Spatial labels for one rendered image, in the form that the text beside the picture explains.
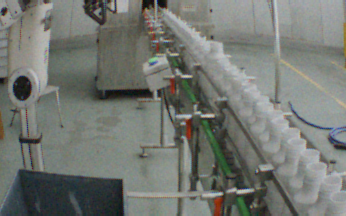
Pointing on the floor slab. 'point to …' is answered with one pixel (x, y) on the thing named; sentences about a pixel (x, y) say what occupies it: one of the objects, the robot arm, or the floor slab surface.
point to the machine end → (201, 20)
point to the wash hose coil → (337, 133)
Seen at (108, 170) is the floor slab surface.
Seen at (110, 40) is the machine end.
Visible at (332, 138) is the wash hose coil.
